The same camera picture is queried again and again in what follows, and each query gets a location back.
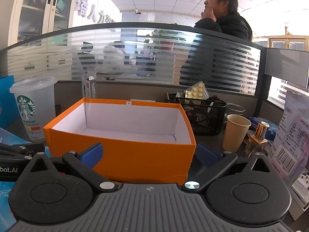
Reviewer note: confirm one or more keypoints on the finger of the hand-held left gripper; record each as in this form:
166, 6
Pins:
23, 148

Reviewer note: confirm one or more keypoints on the yellow pill blister pack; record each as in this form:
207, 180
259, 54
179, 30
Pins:
196, 91

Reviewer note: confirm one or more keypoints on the white plastic device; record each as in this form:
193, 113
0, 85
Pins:
301, 193

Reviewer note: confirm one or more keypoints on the blue packet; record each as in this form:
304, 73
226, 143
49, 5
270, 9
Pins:
272, 129

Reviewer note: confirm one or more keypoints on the grey side partition panel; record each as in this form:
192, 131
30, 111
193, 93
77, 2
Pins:
284, 62

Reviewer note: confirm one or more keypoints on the grey white carton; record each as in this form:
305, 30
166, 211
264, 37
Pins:
88, 87

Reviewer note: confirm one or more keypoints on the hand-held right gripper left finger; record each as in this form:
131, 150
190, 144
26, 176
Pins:
91, 154

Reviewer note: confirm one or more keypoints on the potted plant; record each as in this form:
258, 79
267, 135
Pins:
166, 38

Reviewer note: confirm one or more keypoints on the white wall lettering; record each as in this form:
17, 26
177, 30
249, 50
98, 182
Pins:
96, 12

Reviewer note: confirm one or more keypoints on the round clear container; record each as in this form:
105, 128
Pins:
235, 108

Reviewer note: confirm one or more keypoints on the wooden glass-door cabinet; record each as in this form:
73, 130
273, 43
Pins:
43, 9

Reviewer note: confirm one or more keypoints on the tan paper cup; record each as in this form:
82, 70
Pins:
235, 135

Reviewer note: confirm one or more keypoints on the wooden window frame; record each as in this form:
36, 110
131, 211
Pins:
284, 41

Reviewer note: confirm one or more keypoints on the black office chair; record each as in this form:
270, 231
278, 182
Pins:
85, 58

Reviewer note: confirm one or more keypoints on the frosted plastic cup green logo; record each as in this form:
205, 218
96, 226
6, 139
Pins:
33, 106

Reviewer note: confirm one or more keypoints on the black mesh desk organizer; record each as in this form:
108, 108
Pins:
207, 118

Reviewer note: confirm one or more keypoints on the blue paper bag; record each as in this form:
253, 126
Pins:
6, 101

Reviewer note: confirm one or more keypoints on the gold perfume bottle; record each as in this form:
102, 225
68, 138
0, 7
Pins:
257, 141

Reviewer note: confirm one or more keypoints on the white pink snack bag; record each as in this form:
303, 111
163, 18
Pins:
292, 130

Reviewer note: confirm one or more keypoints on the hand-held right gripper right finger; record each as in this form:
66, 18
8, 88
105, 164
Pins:
205, 154

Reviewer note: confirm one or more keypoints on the orange cardboard box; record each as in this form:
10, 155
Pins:
135, 149

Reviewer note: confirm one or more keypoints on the striped glass desk partition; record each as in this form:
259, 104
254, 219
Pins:
144, 53

